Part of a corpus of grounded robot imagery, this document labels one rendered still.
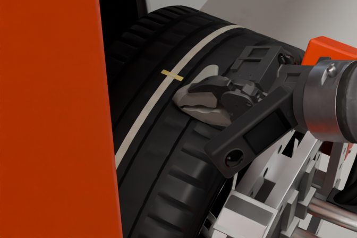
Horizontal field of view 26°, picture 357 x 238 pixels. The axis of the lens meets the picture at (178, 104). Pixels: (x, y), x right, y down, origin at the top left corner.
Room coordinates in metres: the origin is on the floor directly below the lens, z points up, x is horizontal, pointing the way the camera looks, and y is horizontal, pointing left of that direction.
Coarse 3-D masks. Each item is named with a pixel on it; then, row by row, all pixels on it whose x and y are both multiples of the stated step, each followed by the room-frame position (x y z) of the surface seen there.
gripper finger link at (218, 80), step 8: (208, 80) 0.63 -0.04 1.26; (216, 80) 0.62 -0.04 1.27; (224, 80) 0.62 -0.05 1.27; (192, 88) 0.63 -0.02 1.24; (200, 88) 0.63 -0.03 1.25; (208, 88) 0.62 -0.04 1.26; (216, 88) 0.62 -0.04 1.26; (224, 88) 0.61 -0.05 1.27; (232, 88) 0.61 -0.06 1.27; (216, 96) 0.62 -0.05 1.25
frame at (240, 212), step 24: (312, 144) 0.65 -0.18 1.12; (336, 144) 0.82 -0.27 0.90; (264, 168) 0.61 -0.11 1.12; (288, 168) 0.61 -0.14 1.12; (336, 168) 0.81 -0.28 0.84; (240, 192) 0.57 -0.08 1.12; (288, 192) 0.58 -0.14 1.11; (240, 216) 0.53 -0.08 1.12; (264, 216) 0.53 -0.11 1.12; (312, 216) 0.79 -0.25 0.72
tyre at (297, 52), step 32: (128, 32) 0.80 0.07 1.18; (160, 32) 0.82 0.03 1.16; (192, 32) 0.82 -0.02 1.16; (224, 32) 0.84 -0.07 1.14; (256, 32) 0.88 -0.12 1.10; (128, 64) 0.74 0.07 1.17; (160, 64) 0.74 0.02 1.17; (192, 64) 0.74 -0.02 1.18; (224, 64) 0.74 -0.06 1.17; (128, 96) 0.68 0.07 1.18; (160, 96) 0.68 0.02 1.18; (128, 128) 0.64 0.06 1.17; (160, 128) 0.63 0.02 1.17; (192, 128) 0.63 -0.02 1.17; (128, 160) 0.59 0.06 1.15; (160, 160) 0.59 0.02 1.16; (192, 160) 0.58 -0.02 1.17; (128, 192) 0.56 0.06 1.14; (160, 192) 0.55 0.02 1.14; (192, 192) 0.55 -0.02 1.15; (128, 224) 0.52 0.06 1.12; (160, 224) 0.52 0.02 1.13; (192, 224) 0.53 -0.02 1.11
